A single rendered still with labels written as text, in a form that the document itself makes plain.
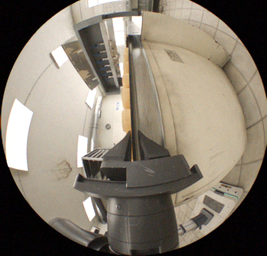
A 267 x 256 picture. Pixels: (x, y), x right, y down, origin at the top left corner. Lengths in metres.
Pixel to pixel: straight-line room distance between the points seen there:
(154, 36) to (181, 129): 0.48
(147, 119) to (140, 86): 0.10
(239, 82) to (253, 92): 0.18
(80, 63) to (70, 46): 0.17
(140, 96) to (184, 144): 0.15
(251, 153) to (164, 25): 1.07
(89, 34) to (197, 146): 0.73
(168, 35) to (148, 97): 0.43
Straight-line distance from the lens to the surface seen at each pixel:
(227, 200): 0.91
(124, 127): 0.15
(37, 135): 2.27
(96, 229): 0.97
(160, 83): 0.23
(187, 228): 0.97
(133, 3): 3.37
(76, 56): 0.68
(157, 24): 0.52
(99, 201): 0.82
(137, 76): 0.25
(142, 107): 0.18
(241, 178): 1.05
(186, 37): 0.59
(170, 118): 0.18
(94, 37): 0.63
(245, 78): 0.95
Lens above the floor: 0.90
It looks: 1 degrees down
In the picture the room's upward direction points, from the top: 93 degrees counter-clockwise
